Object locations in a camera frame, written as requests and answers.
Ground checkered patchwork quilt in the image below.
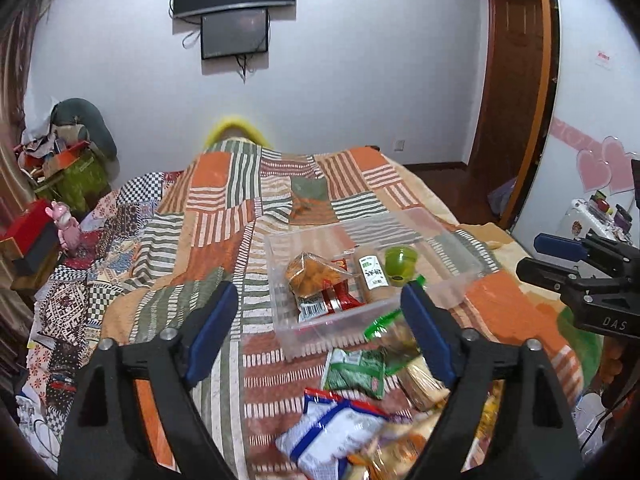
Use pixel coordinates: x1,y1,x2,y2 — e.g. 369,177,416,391
15,170,187,466

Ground red box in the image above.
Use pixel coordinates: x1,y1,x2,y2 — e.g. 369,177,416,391
0,199,62,277

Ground dark grey cushion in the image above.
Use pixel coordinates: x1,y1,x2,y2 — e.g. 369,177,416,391
52,97,119,162

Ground clear plastic container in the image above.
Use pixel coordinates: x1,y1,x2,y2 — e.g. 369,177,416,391
264,206,485,361

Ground wooden door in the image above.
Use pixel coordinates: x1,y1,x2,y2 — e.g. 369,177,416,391
440,0,562,232

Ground white case with stickers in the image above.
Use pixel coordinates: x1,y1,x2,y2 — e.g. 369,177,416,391
559,199,628,247

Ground striped patchwork blanket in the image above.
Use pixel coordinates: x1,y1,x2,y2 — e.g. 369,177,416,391
95,140,606,480

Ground purple bag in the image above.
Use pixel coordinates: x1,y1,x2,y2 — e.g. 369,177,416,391
487,175,527,219

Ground red snack packet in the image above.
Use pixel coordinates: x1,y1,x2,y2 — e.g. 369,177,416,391
297,257,364,324

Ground pink heart wall decals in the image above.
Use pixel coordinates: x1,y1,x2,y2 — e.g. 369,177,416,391
575,136,640,197

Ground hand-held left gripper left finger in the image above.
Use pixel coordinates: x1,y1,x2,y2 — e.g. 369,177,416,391
57,281,240,480

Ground beige wafer packet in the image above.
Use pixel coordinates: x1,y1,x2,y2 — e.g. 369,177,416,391
399,360,451,412

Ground small black wall monitor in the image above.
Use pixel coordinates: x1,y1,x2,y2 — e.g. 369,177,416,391
200,7,271,61

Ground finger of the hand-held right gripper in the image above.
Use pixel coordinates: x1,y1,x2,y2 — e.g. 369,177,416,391
533,231,626,262
516,257,587,295

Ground green box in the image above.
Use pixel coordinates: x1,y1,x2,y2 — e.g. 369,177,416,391
35,152,112,212

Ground yellow cushion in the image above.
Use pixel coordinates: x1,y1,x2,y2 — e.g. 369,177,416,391
202,116,274,152

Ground green white snack packet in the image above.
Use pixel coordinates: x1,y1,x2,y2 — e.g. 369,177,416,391
321,347,387,401

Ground pink toy figure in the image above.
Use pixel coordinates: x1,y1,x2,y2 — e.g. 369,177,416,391
46,201,84,252

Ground green-topped clear biscuit packet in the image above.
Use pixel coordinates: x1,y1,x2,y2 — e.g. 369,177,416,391
363,309,426,376

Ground orange yellow snack packet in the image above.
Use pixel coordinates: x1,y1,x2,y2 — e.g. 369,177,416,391
347,410,443,480

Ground white blue snack packet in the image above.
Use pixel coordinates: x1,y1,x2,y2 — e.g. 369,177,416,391
275,387,392,480

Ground pile of clutter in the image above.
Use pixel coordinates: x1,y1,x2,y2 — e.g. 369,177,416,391
15,122,93,178

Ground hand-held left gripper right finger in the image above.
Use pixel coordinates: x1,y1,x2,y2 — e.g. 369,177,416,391
400,280,586,480

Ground brown curtain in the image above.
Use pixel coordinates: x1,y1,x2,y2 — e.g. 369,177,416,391
0,0,38,221

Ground green jelly cup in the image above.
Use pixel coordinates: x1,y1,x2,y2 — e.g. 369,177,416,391
384,246,420,288

